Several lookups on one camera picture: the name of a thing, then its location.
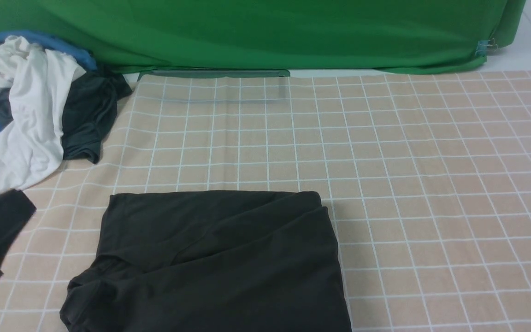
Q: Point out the green backdrop cloth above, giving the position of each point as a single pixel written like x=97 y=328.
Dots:
x=397 y=36

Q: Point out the blue crumpled garment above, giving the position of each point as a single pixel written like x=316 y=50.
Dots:
x=62 y=48

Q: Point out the white crumpled shirt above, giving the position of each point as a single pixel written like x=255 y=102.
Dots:
x=39 y=81

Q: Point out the blue binder clip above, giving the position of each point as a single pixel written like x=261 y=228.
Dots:
x=486 y=47

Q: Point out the dark gray crumpled garment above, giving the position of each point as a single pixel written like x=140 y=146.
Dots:
x=90 y=112

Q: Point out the beige checkered tablecloth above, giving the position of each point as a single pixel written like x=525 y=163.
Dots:
x=428 y=180

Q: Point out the dark gray long-sleeve shirt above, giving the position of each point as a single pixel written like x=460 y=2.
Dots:
x=211 y=261

